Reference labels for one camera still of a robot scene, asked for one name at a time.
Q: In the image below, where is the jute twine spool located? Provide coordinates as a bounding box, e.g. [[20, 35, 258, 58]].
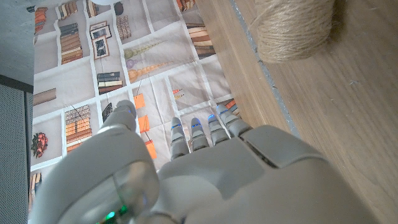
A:
[[250, 0, 336, 65]]

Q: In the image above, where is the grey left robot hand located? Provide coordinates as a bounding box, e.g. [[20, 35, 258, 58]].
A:
[[29, 100, 379, 224]]

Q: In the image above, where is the printed bookshelf backdrop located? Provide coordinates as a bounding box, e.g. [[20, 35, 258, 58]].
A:
[[26, 0, 249, 215]]

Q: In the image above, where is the grey tape strip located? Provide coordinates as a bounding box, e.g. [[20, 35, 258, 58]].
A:
[[229, 0, 301, 138]]

